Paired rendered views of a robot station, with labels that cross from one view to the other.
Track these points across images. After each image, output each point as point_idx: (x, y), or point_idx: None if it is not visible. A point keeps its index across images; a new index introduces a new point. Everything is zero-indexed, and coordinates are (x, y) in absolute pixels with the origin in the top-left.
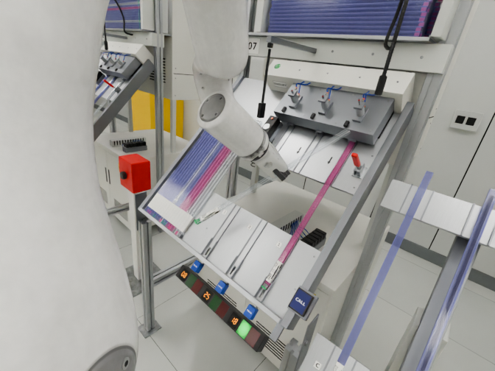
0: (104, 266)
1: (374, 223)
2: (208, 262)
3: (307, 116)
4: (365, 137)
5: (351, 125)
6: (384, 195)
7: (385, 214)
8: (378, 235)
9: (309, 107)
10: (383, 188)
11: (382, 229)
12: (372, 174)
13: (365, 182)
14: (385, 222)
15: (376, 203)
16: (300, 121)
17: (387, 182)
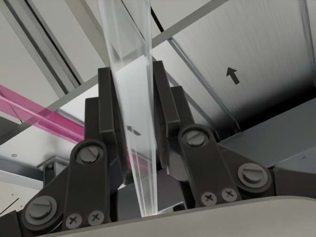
0: None
1: (23, 14)
2: None
3: (288, 162)
4: (127, 209)
5: (169, 211)
6: (62, 73)
7: (31, 47)
8: (0, 3)
9: (305, 166)
10: (102, 44)
11: (8, 20)
12: (35, 188)
13: (16, 180)
14: (17, 35)
15: (85, 13)
16: (301, 134)
17: (106, 55)
